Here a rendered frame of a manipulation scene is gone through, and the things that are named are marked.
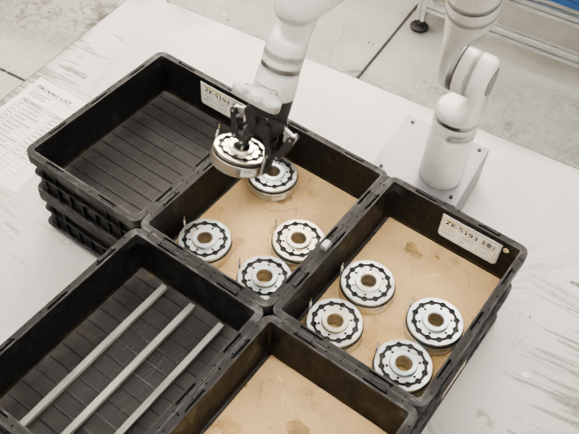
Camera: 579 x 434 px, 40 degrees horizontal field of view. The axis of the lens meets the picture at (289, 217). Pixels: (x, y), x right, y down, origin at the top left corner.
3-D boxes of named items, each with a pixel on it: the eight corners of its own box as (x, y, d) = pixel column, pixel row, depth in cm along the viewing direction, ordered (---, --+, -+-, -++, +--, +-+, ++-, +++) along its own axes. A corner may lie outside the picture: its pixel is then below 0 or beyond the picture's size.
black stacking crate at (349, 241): (382, 213, 163) (391, 176, 154) (513, 286, 152) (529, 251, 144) (267, 346, 141) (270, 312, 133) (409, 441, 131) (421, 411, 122)
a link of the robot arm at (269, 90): (227, 93, 131) (236, 59, 127) (262, 75, 139) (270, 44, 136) (273, 117, 128) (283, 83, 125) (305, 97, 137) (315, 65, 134)
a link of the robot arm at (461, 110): (509, 50, 147) (487, 117, 160) (463, 31, 150) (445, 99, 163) (490, 77, 142) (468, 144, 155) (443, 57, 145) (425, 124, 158)
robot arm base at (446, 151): (425, 153, 175) (440, 96, 162) (465, 166, 173) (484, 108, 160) (414, 181, 169) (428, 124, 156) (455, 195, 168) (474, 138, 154)
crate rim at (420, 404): (389, 182, 155) (391, 173, 153) (527, 257, 145) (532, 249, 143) (268, 318, 134) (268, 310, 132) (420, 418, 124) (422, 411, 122)
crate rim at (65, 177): (161, 58, 176) (160, 49, 174) (268, 115, 166) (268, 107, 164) (24, 158, 155) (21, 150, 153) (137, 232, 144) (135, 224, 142)
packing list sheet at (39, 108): (35, 75, 201) (34, 73, 200) (107, 108, 194) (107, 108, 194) (-62, 152, 182) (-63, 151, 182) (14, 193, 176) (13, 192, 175)
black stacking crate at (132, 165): (164, 90, 183) (161, 52, 174) (266, 147, 173) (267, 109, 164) (35, 190, 162) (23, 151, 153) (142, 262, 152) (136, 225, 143)
